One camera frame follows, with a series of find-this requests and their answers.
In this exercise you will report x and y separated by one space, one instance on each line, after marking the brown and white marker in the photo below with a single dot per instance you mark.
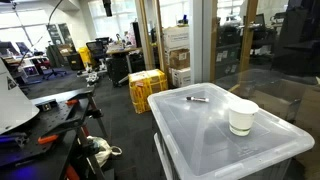
197 99

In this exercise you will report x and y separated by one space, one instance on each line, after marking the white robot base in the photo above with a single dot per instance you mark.
15 108

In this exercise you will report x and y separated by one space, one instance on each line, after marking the white paper cup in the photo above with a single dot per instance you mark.
241 116

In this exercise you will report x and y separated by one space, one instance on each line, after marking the yellow wrapped box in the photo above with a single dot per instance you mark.
144 83

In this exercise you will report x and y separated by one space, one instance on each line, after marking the wooden desk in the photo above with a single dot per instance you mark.
119 65

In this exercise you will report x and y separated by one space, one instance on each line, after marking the stacked cardboard boxes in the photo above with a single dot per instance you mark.
177 55

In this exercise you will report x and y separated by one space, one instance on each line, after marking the black office chair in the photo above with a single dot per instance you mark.
98 53

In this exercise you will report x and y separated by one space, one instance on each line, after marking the white plastic bag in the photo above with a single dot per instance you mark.
105 150

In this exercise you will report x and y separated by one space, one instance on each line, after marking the yellow bin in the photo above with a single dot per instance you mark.
85 57

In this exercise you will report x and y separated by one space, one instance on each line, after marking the black perforated work table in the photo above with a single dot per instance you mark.
71 155

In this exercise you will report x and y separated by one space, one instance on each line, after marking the orange handled clamp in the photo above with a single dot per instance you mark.
71 102
47 139

